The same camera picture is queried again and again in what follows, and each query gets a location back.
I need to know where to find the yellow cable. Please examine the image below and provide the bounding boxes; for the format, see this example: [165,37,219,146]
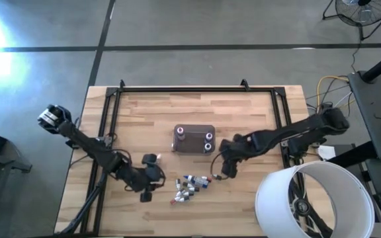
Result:
[316,75,357,115]

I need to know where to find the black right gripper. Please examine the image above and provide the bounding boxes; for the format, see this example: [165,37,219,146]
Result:
[218,133,255,179]

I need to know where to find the translucent grey plastic bin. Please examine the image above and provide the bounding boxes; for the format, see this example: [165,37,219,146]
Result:
[172,124,216,155]

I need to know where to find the black floor fan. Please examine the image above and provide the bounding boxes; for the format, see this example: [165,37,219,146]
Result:
[321,0,381,42]

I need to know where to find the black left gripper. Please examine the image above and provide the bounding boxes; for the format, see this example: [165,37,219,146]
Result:
[124,153,166,204]

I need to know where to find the grey side desk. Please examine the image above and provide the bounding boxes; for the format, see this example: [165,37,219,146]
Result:
[347,70,381,162]

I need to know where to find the white paper note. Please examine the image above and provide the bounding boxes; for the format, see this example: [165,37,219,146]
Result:
[317,144,337,162]

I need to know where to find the black metal rig frame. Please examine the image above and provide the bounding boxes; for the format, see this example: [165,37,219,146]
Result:
[54,78,293,237]

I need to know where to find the white cylindrical shade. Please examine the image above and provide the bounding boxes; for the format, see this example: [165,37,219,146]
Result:
[255,161,376,238]

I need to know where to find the black wheeled base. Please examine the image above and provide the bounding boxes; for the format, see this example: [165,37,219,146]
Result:
[288,178,335,238]

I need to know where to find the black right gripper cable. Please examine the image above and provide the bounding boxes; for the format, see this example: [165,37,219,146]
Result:
[209,150,227,182]

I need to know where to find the black support bar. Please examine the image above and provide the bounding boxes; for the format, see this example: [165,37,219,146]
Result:
[327,141,378,168]

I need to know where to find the black cart frame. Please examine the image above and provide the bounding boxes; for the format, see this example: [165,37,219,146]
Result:
[0,148,32,238]

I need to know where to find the large blue food coloring bottle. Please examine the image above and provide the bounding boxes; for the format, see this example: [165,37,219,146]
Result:
[183,174,210,189]

